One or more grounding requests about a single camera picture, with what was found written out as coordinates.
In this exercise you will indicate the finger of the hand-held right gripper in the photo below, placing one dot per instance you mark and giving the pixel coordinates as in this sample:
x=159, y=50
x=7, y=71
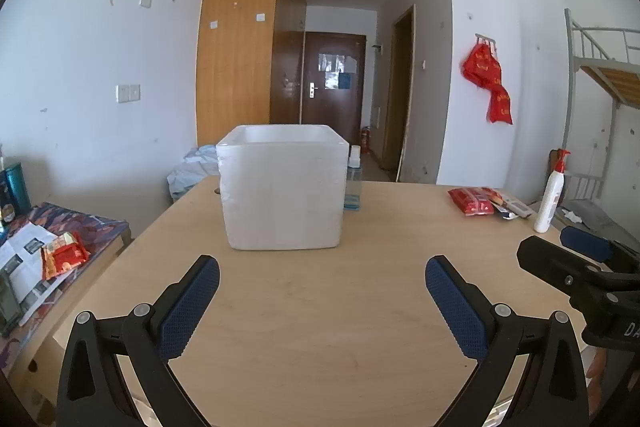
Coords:
x=555, y=262
x=587, y=243

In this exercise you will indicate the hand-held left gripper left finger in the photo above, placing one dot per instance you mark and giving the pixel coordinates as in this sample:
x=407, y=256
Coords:
x=187, y=307

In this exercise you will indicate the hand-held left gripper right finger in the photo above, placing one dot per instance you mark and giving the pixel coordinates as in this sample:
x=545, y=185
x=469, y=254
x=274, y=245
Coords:
x=457, y=307

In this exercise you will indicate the white foam box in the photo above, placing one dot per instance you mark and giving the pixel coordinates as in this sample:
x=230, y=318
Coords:
x=282, y=197

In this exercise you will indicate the grey cloth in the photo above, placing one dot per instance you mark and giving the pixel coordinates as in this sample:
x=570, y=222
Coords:
x=595, y=214

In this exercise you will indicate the white lotion pump bottle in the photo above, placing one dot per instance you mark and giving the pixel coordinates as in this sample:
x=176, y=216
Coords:
x=547, y=202

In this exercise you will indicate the dark blue small packet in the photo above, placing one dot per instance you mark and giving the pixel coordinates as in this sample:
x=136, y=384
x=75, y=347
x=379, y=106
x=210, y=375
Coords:
x=506, y=214

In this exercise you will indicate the side table with printed cloth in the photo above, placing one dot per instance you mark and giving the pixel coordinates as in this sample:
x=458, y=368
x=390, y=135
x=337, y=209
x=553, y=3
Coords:
x=100, y=229

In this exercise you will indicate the red and orange snack packet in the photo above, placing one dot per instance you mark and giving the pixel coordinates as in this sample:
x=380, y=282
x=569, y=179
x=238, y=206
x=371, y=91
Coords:
x=65, y=254

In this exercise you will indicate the light blue bedding bundle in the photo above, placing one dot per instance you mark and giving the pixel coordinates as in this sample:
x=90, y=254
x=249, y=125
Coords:
x=192, y=172

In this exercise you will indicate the clear spray bottle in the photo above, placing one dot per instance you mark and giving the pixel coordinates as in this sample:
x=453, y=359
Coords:
x=354, y=187

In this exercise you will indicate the small red plastic bag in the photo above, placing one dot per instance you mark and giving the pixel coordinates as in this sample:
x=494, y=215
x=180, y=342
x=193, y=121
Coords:
x=501, y=107

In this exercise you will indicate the grey metal bunk bed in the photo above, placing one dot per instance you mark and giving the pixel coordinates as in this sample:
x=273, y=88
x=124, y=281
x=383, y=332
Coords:
x=572, y=82

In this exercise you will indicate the printed paper sheets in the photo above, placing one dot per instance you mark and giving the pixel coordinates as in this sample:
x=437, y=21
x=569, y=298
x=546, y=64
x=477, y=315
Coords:
x=25, y=247

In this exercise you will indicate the red fire extinguisher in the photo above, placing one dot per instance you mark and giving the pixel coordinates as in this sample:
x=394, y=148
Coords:
x=366, y=141

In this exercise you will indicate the large red plastic bag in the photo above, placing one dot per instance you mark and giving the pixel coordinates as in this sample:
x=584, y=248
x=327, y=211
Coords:
x=481, y=67

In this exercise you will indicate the blue metal can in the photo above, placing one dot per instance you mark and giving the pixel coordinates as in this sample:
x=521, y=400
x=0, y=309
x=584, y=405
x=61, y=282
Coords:
x=17, y=187

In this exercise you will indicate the wooden side door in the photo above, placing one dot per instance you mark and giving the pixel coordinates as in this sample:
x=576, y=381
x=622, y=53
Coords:
x=402, y=97

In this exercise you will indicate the dark brown entrance door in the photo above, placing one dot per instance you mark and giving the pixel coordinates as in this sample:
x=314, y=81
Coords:
x=332, y=117

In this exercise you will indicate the wooden wardrobe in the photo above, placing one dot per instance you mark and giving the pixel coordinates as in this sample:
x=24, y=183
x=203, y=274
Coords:
x=240, y=47

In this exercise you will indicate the door paper notices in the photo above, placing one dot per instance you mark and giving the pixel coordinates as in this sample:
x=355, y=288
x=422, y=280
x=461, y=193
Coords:
x=337, y=69

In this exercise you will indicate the white double wall socket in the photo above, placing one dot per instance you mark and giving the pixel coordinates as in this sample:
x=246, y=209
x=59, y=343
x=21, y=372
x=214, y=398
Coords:
x=128, y=93

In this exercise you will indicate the metal wall hook rack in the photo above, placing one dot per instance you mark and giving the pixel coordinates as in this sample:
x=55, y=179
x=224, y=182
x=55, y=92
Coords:
x=486, y=39

